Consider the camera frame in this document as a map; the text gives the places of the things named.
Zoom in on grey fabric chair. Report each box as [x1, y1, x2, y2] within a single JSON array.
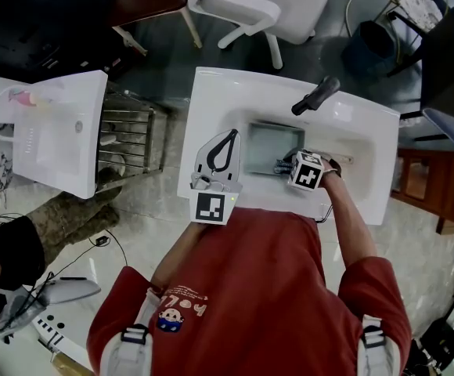
[[385, 5, 454, 144]]

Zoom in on white sink basin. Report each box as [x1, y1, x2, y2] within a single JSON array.
[[176, 67, 402, 226]]

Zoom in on person's left forearm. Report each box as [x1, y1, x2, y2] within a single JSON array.
[[150, 221, 208, 287]]

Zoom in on black faucet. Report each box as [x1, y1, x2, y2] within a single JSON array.
[[291, 75, 341, 117]]

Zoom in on pink spray bottle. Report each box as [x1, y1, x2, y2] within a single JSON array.
[[8, 88, 36, 107]]

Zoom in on white shoulder strap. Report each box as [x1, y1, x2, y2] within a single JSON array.
[[356, 314, 402, 376], [99, 325, 154, 376]]

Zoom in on large black machine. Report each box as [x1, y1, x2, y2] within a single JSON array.
[[0, 0, 134, 84]]

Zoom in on person's right forearm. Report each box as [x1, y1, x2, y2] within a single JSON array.
[[319, 168, 377, 268]]

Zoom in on white panel with black slits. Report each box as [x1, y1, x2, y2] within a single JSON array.
[[31, 313, 95, 367]]

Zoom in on red-brown wooden cabinet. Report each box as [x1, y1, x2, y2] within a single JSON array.
[[391, 148, 454, 234]]

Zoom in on white rounded appliance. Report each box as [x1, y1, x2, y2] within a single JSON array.
[[34, 278, 102, 306]]

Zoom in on white cup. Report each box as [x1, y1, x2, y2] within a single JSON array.
[[31, 92, 56, 109]]

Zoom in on white office chair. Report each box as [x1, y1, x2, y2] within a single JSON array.
[[187, 0, 333, 70]]

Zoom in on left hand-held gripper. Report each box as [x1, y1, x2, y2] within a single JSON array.
[[188, 128, 244, 226]]

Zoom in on person in red sleeve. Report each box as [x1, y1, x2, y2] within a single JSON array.
[[86, 206, 413, 376]]

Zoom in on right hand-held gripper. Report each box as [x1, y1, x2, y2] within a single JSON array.
[[283, 150, 327, 192]]

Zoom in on dark teal waste bin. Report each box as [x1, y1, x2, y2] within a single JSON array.
[[342, 20, 395, 80]]

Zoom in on black floor cable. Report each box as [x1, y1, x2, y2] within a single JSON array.
[[46, 229, 128, 285]]

